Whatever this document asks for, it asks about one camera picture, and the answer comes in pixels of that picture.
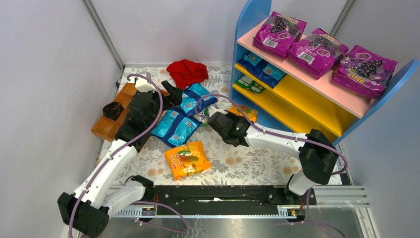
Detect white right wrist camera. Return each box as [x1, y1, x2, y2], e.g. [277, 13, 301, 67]
[208, 106, 228, 118]

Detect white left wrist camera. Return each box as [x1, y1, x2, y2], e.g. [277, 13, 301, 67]
[135, 71, 156, 92]

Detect red cloth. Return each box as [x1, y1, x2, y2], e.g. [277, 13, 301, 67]
[166, 59, 209, 89]

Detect blue candy bag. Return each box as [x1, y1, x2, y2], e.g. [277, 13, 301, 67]
[180, 83, 218, 117]
[237, 52, 287, 88]
[152, 107, 202, 148]

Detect purple grape candy bag right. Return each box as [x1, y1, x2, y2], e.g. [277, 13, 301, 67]
[332, 45, 398, 99]

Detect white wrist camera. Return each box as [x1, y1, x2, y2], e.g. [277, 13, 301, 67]
[208, 106, 228, 118]
[135, 71, 156, 92]

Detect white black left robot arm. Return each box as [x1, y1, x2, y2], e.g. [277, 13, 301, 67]
[57, 81, 183, 238]

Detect purple grape candy bag middle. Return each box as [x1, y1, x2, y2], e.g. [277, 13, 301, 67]
[287, 28, 349, 80]

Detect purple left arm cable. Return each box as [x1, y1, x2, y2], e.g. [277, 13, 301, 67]
[68, 73, 190, 238]

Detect blue candy bag on shelf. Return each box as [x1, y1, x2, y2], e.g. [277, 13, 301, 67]
[237, 52, 287, 88]

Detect green white Fox's candy bag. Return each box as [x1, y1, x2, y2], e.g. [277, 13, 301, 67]
[194, 107, 209, 126]

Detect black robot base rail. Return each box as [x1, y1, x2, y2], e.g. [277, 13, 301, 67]
[131, 176, 317, 218]

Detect orange mango candy bag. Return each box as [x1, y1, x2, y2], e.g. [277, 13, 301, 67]
[164, 141, 211, 180]
[228, 104, 258, 122]

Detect black round object on tray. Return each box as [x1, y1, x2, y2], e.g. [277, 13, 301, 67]
[102, 102, 124, 121]

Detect blue yellow pink shelf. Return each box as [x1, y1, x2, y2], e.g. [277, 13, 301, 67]
[230, 0, 420, 145]

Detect purple grape candy bag left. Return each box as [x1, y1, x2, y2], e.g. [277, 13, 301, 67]
[253, 11, 307, 59]

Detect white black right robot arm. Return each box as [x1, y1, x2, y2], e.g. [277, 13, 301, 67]
[208, 109, 339, 196]

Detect purple grape candy bag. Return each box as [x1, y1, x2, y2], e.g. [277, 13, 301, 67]
[253, 11, 307, 59]
[332, 45, 398, 99]
[287, 28, 349, 80]

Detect orange wooden divided tray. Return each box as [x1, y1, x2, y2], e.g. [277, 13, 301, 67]
[91, 83, 158, 142]

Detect floral table mat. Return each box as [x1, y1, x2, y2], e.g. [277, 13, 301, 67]
[112, 66, 301, 186]

